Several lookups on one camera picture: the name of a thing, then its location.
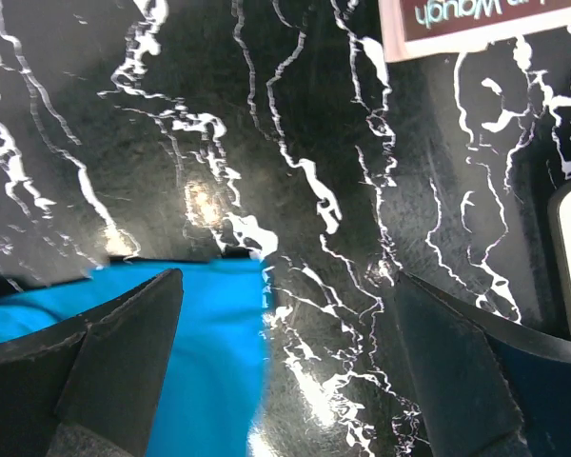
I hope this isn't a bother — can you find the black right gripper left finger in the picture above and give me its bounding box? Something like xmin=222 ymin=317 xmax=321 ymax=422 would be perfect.
xmin=0 ymin=269 xmax=183 ymax=456

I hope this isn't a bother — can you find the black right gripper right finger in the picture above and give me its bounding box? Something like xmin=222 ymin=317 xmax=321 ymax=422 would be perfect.
xmin=394 ymin=272 xmax=571 ymax=456

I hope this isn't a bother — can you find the blue t-shirt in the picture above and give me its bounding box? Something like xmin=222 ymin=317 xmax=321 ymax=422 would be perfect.
xmin=0 ymin=258 xmax=266 ymax=456

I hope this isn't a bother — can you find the Brideshead Revisited paperback book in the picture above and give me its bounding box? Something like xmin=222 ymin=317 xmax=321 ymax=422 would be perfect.
xmin=379 ymin=0 xmax=571 ymax=63

